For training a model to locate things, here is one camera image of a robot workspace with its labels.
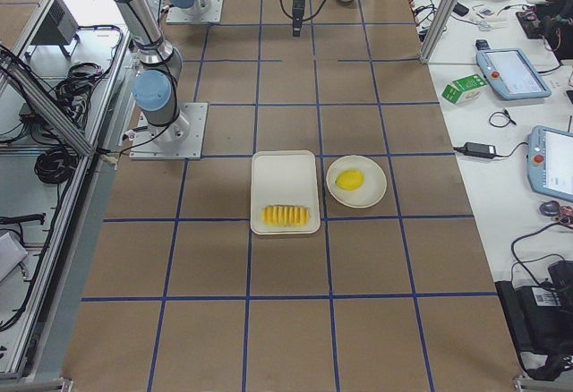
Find aluminium frame post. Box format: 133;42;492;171
419;0;458;64

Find yellow lemon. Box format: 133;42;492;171
335;168;365;192

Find blue teach pendant lower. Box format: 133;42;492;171
527;125;572;202

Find sliced yellow fruit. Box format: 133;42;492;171
261;205;310;227

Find white round plate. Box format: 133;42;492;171
326;155;388;209

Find white rectangular tray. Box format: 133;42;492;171
250;150;321;235

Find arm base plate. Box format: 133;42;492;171
129;103;208;160
167;0;223;25

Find black power adapter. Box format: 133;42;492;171
464;141;497;159

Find blue teach pendant upper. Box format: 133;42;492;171
475;48;552;100

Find blue teach pendant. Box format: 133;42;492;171
475;48;552;100
527;125;572;202

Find green and white carton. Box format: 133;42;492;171
441;73;487;105

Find grey box on shelf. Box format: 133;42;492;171
30;0;79;58

